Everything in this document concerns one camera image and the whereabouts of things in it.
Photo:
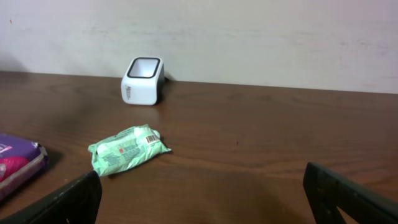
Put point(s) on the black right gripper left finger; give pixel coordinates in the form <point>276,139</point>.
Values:
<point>76,202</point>

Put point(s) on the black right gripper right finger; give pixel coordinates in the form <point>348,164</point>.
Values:
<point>328,192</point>

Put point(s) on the red purple pad package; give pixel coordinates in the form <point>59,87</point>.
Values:
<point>21,159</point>

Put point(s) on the green wet wipes pack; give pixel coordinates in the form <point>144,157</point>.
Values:
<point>126,150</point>

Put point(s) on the white barcode scanner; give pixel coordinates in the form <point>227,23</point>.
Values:
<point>142,83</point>

